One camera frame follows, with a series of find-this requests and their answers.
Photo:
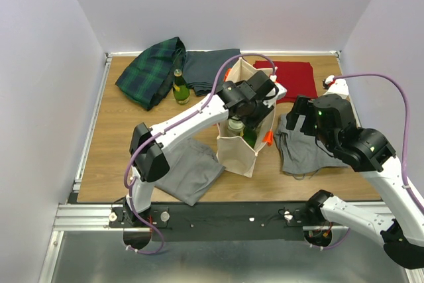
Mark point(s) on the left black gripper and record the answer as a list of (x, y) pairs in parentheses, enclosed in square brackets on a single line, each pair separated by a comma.
[(265, 109)]

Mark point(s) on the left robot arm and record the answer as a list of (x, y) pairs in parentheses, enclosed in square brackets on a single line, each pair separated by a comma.
[(151, 147)]

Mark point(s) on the aluminium frame rail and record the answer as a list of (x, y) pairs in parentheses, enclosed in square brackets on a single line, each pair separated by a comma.
[(72, 217)]

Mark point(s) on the beige canvas bag orange handles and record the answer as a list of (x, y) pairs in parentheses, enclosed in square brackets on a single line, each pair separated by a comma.
[(245, 153)]

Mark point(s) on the grey folded cloth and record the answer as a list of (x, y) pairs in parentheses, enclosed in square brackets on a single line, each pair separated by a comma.
[(301, 154), (195, 170)]

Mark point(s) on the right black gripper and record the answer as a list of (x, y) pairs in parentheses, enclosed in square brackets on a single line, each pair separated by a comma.
[(302, 105)]

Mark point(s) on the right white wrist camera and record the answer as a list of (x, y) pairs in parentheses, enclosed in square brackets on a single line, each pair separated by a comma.
[(333, 85)]

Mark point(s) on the clear soda water bottle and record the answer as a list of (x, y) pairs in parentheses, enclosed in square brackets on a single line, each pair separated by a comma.
[(235, 127)]

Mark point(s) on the red folded cloth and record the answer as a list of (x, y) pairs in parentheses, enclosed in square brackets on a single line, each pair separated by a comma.
[(297, 78)]

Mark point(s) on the green glass bottle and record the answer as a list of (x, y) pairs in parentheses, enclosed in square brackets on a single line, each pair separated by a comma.
[(249, 136), (180, 88)]

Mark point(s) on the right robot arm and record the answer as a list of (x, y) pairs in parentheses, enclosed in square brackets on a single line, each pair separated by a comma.
[(330, 119)]

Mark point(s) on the grey folded cloth right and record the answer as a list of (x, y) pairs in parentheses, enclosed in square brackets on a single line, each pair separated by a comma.
[(301, 154)]

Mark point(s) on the grey folded cloth left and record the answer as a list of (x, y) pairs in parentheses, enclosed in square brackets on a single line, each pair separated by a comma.
[(195, 170)]

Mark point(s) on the green plaid cloth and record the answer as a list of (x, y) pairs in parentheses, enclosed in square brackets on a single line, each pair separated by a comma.
[(148, 79)]

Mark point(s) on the black mounting base plate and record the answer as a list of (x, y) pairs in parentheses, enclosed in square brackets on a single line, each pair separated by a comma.
[(225, 221)]

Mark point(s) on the dark blue folded cloth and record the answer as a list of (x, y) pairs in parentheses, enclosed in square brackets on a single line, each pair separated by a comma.
[(201, 67)]

